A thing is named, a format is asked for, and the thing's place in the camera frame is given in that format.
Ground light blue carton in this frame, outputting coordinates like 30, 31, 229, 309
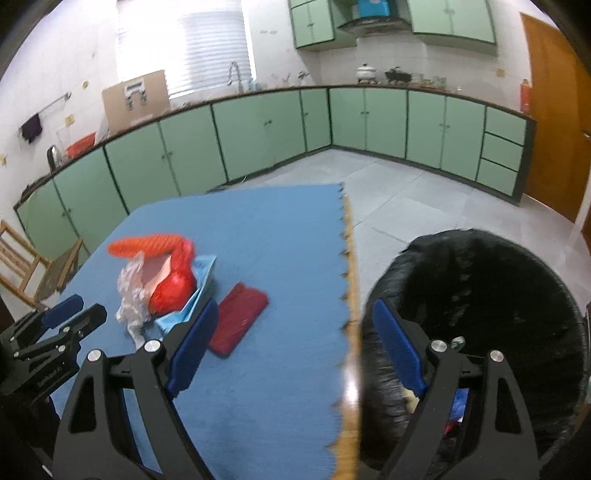
154, 254, 219, 334

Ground metal towel rail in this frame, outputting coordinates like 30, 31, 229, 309
18, 92, 72, 127

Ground red plastic basin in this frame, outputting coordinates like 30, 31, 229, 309
66, 132, 97, 156

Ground blue foam mat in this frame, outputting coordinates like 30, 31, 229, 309
39, 182, 363, 480

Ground bin with black bag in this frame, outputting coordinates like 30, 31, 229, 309
358, 228, 591, 480

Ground orange foam net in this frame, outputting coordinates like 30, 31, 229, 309
107, 234, 198, 282

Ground dark red wallet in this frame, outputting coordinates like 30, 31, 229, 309
208, 282, 270, 357

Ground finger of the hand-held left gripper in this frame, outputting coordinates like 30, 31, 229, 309
14, 304, 108, 361
7, 295, 85, 344

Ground white window blind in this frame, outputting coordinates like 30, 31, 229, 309
115, 0, 256, 100

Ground blue plastic bag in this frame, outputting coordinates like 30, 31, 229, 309
450, 388, 471, 423

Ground cardboard box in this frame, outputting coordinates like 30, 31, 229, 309
102, 70, 169, 127

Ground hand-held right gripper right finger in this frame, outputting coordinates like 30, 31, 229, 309
372, 298, 541, 480

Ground clear plastic wrap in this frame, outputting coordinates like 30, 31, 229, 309
115, 253, 155, 349

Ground green wall cabinets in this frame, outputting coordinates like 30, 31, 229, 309
288, 0, 498, 56

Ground red pouch with gold print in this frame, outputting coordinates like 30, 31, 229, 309
148, 268, 197, 315

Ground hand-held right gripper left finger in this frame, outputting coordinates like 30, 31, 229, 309
54, 298, 220, 480

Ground green base cabinets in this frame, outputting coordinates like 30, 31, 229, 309
13, 85, 537, 259

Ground dark hanging towel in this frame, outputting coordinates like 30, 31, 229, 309
19, 114, 43, 144

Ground black cooktop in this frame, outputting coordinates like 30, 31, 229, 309
21, 178, 51, 197

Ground wooden folding chair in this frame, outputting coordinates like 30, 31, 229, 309
0, 220, 84, 310

